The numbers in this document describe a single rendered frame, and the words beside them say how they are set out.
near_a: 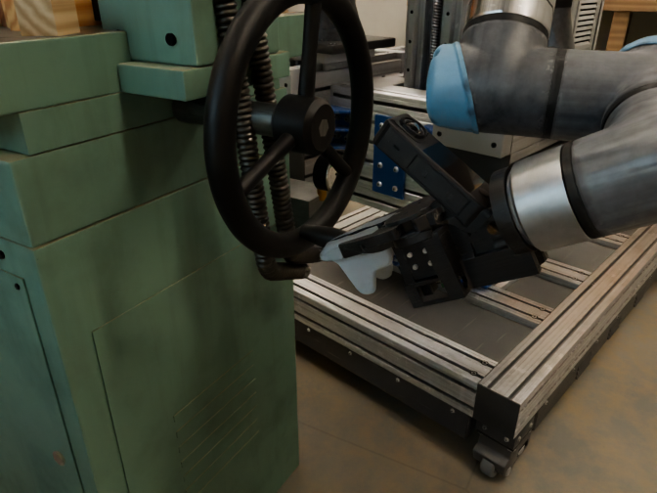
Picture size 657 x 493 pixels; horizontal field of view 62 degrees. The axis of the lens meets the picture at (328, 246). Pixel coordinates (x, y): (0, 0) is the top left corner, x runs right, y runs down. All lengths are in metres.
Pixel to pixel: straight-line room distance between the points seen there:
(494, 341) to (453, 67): 0.90
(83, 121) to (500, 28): 0.41
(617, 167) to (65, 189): 0.49
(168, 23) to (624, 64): 0.41
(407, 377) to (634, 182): 0.92
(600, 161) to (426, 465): 0.98
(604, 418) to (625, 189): 1.15
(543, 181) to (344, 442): 0.99
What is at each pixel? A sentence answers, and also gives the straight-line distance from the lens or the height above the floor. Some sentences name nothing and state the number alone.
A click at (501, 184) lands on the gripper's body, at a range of 0.44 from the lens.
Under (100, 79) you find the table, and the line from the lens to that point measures 0.63.
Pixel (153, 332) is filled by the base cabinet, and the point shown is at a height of 0.54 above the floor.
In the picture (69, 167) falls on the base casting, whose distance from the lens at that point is 0.61.
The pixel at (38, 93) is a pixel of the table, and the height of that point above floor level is 0.85.
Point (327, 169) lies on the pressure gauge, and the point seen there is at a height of 0.68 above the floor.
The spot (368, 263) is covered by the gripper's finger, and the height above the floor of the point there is 0.71.
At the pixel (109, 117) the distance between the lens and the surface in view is 0.64.
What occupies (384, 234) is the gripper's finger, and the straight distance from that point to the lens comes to 0.47.
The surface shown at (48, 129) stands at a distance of 0.60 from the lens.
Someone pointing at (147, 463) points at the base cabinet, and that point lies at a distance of 0.85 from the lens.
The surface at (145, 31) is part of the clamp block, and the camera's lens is 0.63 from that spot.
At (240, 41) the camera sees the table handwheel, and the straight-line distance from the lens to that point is 0.49.
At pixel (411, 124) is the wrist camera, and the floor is 0.84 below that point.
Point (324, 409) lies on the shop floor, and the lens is 1.40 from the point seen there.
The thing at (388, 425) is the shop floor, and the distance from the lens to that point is 1.36.
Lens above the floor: 0.95
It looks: 26 degrees down
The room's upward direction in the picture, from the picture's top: straight up
